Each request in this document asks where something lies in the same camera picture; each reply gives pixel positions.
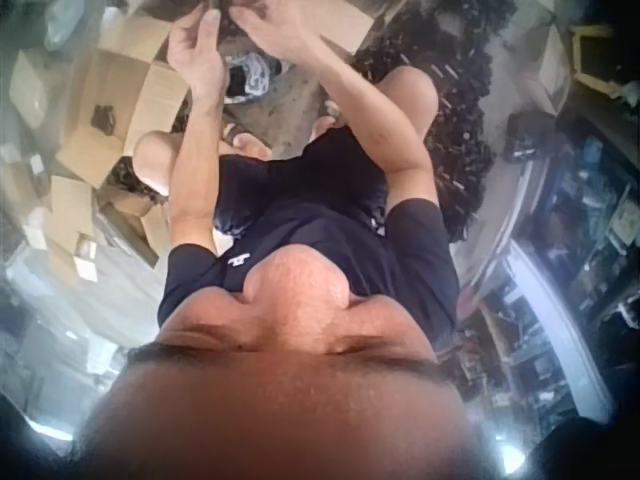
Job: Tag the person's left hand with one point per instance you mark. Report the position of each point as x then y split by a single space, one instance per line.
197 60

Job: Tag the person's right hand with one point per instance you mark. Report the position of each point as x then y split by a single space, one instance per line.
285 27

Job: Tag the small black part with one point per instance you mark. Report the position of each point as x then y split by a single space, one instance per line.
227 7

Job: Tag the black and white bag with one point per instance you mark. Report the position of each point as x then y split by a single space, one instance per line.
250 75

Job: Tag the flat cardboard sheet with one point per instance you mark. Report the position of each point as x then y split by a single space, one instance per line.
345 22

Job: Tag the large open cardboard box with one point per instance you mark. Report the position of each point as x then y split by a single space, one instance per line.
135 85

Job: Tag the person's legs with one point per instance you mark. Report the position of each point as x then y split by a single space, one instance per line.
305 170

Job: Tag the black item in box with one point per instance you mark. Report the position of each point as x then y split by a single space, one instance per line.
103 118

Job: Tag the clear plastic bag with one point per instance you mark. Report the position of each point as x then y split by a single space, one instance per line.
70 22

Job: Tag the heap of black parts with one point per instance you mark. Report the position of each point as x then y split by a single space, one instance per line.
455 105

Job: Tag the small open cardboard box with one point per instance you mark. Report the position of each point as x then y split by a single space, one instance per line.
80 220

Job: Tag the pale cardboard box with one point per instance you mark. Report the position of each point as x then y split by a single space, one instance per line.
550 65

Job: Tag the cluttered storage shelf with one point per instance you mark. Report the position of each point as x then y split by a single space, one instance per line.
575 260

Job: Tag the yellow frame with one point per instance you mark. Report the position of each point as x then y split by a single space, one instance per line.
595 47

